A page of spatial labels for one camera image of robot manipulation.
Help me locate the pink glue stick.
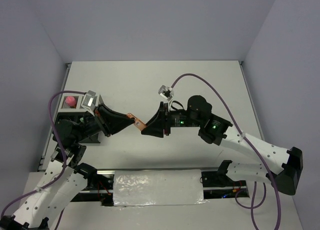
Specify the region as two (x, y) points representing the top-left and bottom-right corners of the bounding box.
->
(65, 96), (77, 108)

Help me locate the black slotted container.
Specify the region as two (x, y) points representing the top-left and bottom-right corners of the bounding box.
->
(54, 112), (101, 148)

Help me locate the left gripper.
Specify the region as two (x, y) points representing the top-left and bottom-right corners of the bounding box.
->
(74, 102), (135, 142)

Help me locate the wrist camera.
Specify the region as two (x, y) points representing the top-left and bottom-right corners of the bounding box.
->
(158, 85), (174, 108)
(81, 91), (98, 111)

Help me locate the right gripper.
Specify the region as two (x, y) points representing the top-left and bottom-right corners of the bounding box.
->
(141, 101), (202, 137)

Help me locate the white slotted container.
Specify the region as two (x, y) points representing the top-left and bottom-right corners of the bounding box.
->
(58, 94), (86, 112)

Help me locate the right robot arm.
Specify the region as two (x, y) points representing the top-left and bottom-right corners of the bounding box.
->
(141, 95), (303, 195)

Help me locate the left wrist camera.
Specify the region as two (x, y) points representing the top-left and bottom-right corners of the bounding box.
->
(81, 91), (98, 111)

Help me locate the black mounting rail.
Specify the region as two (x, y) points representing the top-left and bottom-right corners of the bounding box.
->
(72, 168), (249, 206)

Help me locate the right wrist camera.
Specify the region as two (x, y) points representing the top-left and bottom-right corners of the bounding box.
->
(158, 85), (174, 108)

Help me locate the orange clear utility knife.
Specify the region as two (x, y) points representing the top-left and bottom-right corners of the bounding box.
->
(127, 113), (146, 131)

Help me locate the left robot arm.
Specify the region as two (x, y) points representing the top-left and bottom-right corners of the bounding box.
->
(0, 104), (135, 229)

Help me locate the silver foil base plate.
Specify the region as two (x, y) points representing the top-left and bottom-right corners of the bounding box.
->
(113, 169), (206, 206)

